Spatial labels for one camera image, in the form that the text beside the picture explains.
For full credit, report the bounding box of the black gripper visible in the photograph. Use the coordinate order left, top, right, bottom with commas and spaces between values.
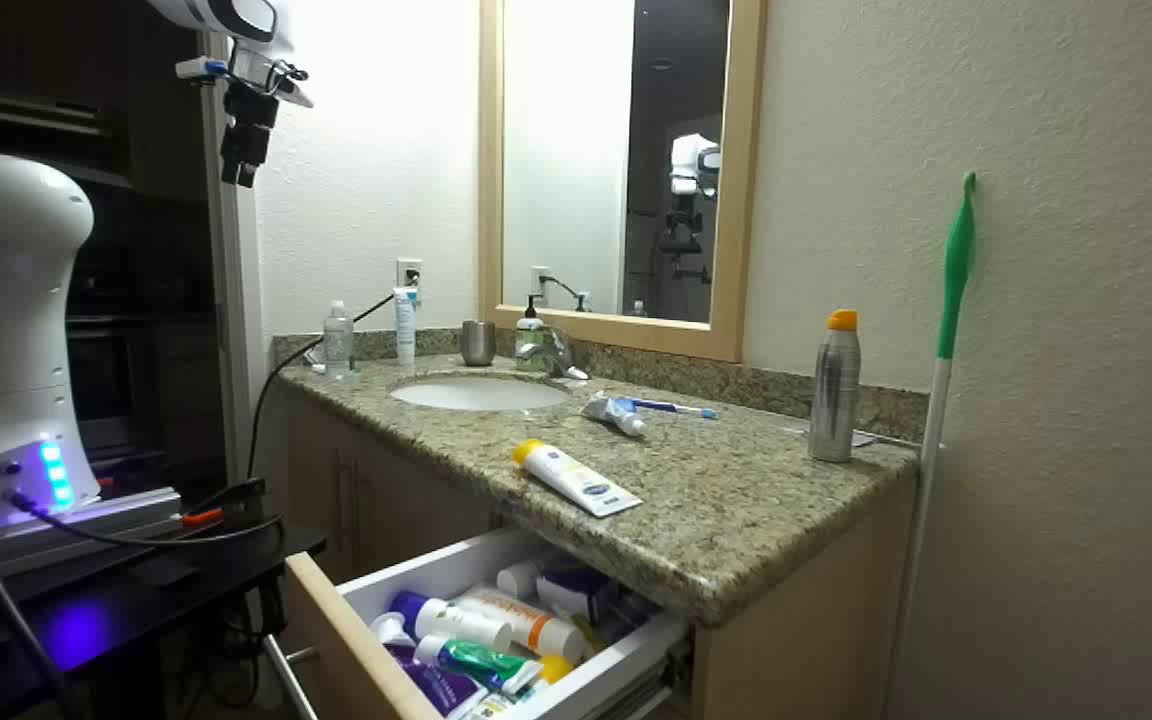
216, 76, 284, 191

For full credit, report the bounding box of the wooden white-lined drawer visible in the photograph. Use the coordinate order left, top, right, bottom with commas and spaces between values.
263, 525, 690, 720

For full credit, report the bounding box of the clear plastic water bottle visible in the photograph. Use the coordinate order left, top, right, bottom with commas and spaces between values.
321, 297, 356, 386

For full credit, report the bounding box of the tall white blue tube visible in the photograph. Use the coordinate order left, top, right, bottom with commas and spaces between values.
390, 282, 424, 378

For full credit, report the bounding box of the grey metal cup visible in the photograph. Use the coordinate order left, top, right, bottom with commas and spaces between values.
456, 318, 494, 374

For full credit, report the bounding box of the white oval sink basin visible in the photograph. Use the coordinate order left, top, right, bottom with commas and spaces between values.
388, 378, 572, 417

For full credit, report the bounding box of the clear soap pump dispenser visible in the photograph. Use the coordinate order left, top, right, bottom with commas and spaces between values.
511, 291, 552, 374

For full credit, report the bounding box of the chrome faucet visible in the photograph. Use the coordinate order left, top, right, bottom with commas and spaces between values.
538, 326, 590, 389

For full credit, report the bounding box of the grey toothpaste tube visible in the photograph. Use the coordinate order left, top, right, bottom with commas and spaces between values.
578, 392, 652, 446

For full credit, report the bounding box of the white yellow-capped sunscreen tube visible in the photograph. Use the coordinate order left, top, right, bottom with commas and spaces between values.
508, 435, 644, 520

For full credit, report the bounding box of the black robot cart table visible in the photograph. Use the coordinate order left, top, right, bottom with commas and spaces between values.
0, 520, 332, 720

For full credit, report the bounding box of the blue white toothbrush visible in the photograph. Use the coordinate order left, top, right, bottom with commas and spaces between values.
598, 392, 723, 423

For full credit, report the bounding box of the small white bottle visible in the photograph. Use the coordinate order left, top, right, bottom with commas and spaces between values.
492, 555, 556, 600

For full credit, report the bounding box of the white bottle with blue cap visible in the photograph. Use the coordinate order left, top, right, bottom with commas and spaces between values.
385, 590, 516, 652

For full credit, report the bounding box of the white orange lotion tube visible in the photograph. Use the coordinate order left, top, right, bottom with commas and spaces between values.
451, 585, 588, 668

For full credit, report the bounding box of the dark blue box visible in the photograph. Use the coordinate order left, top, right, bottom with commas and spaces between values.
531, 563, 652, 638

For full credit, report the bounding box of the green white tube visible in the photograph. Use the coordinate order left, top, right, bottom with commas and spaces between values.
410, 631, 542, 700

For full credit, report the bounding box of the purple packet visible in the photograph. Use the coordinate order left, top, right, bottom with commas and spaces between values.
388, 639, 483, 720

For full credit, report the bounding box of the granite top wooden vanity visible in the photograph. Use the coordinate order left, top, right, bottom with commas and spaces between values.
267, 326, 933, 720

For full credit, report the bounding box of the silver orange-capped spray can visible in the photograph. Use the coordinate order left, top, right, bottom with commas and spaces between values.
802, 304, 862, 468

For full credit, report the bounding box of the black outlet power cable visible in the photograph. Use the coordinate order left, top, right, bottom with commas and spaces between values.
242, 287, 400, 490

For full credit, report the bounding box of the wood framed wall mirror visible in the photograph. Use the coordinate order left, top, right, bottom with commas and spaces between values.
471, 0, 773, 366

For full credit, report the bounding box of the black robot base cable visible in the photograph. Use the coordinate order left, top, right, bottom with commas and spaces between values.
3, 490, 288, 555

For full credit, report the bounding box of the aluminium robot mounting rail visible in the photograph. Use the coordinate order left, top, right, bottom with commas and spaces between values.
0, 486, 188, 579

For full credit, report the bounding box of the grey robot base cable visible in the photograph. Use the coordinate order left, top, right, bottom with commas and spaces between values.
0, 490, 80, 720

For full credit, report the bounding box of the silver drawer handle bar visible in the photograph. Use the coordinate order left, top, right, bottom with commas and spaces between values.
263, 631, 325, 720

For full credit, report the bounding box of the green white broom handle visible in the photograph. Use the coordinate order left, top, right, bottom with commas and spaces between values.
870, 168, 982, 720

